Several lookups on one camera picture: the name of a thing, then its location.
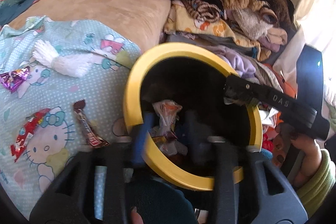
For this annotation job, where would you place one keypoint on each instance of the right hand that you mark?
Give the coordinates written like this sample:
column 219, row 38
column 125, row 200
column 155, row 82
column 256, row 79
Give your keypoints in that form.
column 311, row 161

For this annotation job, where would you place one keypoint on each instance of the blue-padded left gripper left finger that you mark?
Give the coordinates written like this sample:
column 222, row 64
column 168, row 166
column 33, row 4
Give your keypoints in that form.
column 91, row 188

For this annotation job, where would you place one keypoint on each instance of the light blue Hello Kitty sheet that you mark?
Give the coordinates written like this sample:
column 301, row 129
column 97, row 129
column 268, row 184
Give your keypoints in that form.
column 59, row 137

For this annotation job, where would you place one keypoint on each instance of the left hand painted nails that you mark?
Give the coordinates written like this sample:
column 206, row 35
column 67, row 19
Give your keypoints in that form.
column 135, row 216

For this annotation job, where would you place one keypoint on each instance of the red and white plastic bag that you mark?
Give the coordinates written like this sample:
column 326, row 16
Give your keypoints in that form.
column 163, row 135

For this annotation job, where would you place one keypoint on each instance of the white yarn bundle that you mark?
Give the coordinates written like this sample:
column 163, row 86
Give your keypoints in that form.
column 76, row 65

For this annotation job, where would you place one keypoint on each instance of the red white snack wrapper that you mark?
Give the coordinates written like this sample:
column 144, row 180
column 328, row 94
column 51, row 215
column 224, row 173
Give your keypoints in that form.
column 26, row 132

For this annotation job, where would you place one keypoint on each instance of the purple foil wrapper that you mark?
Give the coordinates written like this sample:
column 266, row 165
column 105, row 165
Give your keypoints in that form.
column 13, row 80

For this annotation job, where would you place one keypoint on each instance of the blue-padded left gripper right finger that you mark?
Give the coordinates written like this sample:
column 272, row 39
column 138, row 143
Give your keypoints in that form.
column 247, row 187

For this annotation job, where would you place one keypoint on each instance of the lilac fleece garment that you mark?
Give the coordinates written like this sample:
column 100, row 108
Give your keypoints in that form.
column 244, row 68

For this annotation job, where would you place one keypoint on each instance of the beige bed cover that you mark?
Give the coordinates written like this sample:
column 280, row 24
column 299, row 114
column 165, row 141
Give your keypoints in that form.
column 140, row 21

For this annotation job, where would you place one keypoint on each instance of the green right sleeve forearm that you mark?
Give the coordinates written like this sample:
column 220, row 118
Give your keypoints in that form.
column 314, row 192

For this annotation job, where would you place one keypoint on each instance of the brown chocolate bar wrapper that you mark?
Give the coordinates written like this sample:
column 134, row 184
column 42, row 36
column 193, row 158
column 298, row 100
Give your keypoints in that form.
column 91, row 137

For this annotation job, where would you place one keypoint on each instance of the yellow cartoon blanket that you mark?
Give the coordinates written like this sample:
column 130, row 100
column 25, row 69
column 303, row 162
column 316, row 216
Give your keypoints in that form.
column 179, row 20

